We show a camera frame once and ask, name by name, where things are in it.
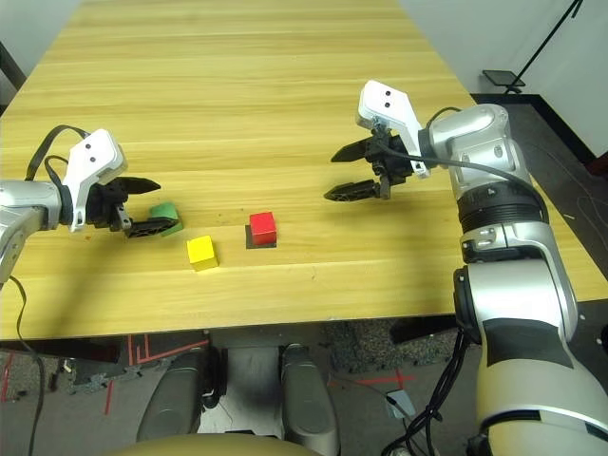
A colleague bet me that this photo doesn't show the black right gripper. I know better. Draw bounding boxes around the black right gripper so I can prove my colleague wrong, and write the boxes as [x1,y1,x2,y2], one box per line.
[323,124,417,203]

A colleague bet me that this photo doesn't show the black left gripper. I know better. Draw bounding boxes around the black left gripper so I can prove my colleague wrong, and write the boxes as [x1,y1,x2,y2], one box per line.
[85,176,184,240]

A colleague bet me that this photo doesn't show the green wooden block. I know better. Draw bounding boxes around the green wooden block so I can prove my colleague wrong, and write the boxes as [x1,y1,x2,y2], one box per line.
[149,201,184,238]

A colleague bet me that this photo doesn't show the red wooden block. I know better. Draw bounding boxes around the red wooden block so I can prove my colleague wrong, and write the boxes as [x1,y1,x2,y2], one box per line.
[249,211,278,246]

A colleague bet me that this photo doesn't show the yellow wooden block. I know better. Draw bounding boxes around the yellow wooden block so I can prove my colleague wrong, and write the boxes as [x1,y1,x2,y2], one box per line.
[186,235,219,273]

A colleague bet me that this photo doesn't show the black square marker pad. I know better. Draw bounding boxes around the black square marker pad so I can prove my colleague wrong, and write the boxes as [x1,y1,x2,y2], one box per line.
[244,224,278,250]

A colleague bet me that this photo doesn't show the black stand with flat base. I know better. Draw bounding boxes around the black stand with flat base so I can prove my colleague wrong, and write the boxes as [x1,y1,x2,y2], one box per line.
[482,0,585,95]

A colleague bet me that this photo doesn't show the grey robot left leg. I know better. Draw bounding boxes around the grey robot left leg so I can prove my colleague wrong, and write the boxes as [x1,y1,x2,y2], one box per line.
[136,349,213,443]

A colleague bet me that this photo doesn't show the grey robot leg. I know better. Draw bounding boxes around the grey robot leg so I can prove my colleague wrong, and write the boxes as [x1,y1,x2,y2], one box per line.
[280,344,341,456]
[136,349,213,443]

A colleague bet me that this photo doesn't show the grey robot stand base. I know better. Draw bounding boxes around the grey robot stand base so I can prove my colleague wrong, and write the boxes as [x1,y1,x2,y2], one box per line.
[208,327,329,436]

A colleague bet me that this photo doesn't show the grey robot right leg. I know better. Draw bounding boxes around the grey robot right leg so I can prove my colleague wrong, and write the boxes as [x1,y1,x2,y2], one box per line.
[280,344,341,456]

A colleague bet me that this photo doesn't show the grey foot pedal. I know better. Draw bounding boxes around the grey foot pedal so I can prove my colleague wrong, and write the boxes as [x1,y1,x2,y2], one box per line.
[385,389,416,419]

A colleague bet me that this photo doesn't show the dark red object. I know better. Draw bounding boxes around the dark red object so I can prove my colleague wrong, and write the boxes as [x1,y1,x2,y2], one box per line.
[585,150,608,181]

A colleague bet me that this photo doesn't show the tan robot torso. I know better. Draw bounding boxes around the tan robot torso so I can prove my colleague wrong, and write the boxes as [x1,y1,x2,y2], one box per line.
[102,430,314,456]

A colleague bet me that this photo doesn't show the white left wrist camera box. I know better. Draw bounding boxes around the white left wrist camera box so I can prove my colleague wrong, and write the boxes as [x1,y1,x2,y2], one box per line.
[61,128,128,234]

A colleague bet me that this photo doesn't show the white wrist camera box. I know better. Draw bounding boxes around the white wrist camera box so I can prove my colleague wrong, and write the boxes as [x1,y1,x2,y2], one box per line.
[356,79,432,180]
[61,128,128,234]

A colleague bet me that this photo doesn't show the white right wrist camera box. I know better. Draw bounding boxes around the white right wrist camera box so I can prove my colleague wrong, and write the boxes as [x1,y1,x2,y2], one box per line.
[356,79,432,180]

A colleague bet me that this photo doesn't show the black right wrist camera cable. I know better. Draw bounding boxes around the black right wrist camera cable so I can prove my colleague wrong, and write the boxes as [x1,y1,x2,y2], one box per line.
[377,105,550,224]

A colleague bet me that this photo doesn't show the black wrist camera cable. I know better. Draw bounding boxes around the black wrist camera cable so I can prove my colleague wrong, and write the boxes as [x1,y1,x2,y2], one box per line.
[377,105,550,224]
[26,123,91,190]

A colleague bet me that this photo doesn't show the black left wrist camera cable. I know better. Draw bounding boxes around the black left wrist camera cable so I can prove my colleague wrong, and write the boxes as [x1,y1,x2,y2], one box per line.
[26,123,91,190]

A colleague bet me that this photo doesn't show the black left arm cable bundle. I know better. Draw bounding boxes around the black left arm cable bundle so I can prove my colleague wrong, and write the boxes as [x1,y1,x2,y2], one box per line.
[0,273,48,456]

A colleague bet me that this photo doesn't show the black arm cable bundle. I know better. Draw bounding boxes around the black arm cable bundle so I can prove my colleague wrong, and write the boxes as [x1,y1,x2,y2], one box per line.
[0,273,48,456]
[382,327,481,456]

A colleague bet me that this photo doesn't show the black table frame bar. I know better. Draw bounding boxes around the black table frame bar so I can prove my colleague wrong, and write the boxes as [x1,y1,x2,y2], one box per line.
[0,337,120,379]

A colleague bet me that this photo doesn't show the wooden side table black frame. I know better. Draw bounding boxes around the wooden side table black frame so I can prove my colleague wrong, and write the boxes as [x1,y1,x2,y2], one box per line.
[0,40,28,118]

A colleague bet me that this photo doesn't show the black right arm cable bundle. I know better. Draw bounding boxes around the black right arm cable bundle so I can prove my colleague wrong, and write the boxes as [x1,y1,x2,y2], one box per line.
[382,327,481,456]

